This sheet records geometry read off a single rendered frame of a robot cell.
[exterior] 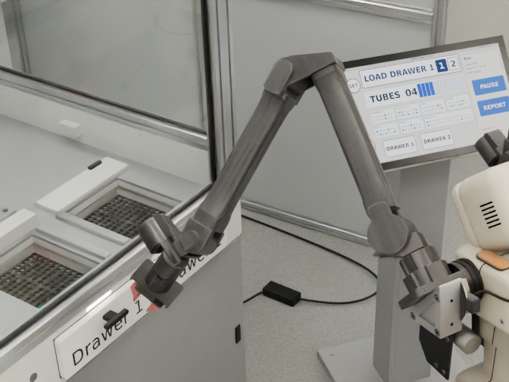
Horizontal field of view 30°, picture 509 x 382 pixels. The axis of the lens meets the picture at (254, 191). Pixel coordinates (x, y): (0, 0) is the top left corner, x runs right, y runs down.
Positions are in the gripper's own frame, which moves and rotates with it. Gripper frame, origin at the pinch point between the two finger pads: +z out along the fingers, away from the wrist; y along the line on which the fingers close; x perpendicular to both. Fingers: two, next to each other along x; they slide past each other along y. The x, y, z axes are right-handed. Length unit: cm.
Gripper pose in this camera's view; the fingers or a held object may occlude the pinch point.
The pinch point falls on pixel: (142, 302)
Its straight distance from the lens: 209.8
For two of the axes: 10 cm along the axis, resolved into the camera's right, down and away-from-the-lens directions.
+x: -4.5, 5.4, -7.1
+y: -7.8, -6.2, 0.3
